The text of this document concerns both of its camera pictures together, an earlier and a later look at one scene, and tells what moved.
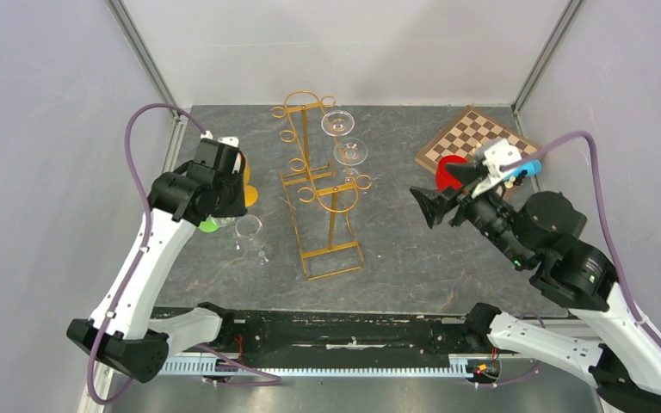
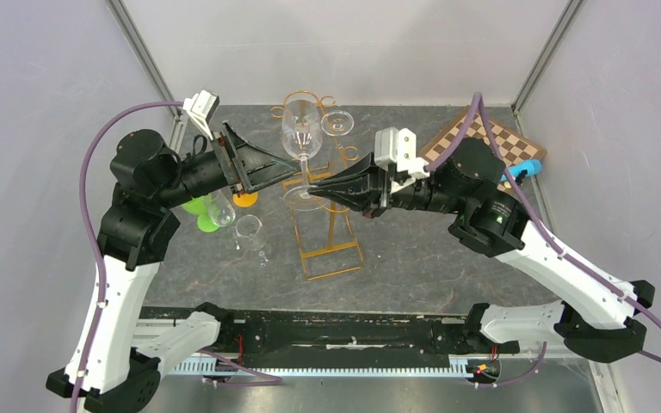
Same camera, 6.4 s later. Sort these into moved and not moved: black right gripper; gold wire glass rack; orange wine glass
Moved: black right gripper
Not moved: orange wine glass; gold wire glass rack
